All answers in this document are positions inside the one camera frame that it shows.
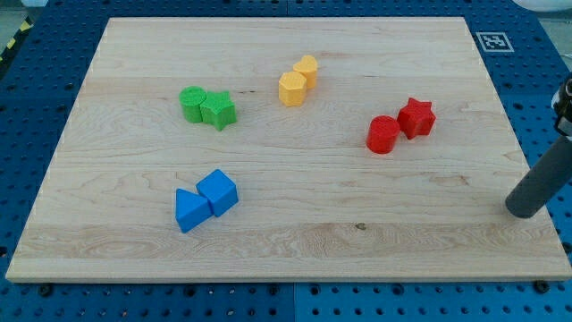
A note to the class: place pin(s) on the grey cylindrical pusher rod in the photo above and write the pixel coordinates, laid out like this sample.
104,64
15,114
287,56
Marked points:
548,175

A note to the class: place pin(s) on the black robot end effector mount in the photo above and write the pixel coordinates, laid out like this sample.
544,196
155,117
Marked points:
561,104

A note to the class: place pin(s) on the red star block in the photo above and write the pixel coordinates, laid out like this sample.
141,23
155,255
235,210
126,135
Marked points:
416,118

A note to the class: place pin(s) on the green star block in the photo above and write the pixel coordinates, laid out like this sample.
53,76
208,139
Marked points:
218,109

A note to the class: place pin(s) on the white fiducial marker tag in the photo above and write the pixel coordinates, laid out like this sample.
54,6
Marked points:
494,42

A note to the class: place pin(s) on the red cylinder block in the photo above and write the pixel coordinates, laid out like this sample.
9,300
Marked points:
382,135

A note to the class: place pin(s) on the yellow heart block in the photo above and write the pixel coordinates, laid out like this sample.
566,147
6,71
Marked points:
308,67

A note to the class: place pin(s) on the yellow hexagon block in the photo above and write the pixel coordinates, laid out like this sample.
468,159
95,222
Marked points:
292,88

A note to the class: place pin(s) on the blue cube block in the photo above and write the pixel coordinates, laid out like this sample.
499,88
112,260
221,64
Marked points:
219,190

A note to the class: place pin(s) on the wooden board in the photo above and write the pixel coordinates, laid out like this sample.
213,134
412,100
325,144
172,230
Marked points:
315,203

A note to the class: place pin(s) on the blue triangle block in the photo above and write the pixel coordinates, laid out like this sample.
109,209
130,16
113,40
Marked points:
191,209

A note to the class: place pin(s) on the green cylinder block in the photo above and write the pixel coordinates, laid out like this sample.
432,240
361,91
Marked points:
191,99

